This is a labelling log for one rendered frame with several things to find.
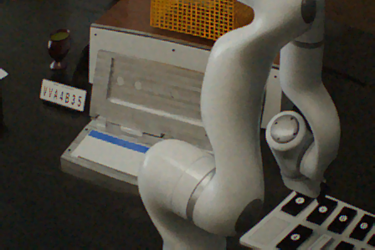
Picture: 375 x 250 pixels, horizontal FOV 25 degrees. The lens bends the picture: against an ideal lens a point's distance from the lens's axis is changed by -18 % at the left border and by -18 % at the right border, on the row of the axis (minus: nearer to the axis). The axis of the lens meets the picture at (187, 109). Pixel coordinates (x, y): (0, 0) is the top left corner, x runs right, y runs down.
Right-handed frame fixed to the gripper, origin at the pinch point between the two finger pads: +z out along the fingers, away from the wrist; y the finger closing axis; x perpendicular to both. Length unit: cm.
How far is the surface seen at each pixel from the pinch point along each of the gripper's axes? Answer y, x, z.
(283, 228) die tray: -5.2, -8.1, 11.0
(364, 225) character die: 16.0, 1.7, 16.0
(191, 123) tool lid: -42.8, 6.7, 10.7
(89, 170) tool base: -55, -17, 4
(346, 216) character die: 8.5, 2.0, 16.1
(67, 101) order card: -80, -2, 13
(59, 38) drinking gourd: -99, 15, 15
